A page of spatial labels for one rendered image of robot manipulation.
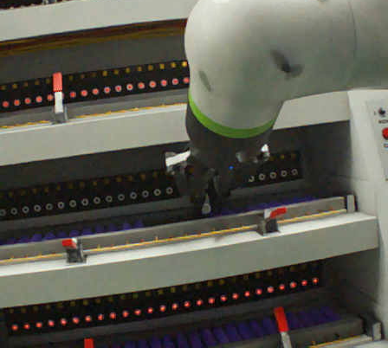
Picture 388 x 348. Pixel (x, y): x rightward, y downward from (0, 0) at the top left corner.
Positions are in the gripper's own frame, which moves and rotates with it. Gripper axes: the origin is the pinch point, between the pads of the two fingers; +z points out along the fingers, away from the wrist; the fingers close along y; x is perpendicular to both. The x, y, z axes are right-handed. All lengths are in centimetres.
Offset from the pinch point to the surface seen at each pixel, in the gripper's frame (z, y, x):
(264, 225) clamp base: -4.0, -6.2, 7.0
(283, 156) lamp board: 8.6, -16.6, -8.4
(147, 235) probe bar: 0.1, 9.4, 4.6
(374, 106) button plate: -7.8, -26.9, -7.2
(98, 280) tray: -2.9, 16.8, 10.6
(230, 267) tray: -2.4, -0.8, 11.5
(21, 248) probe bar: -0.1, 27.4, 4.2
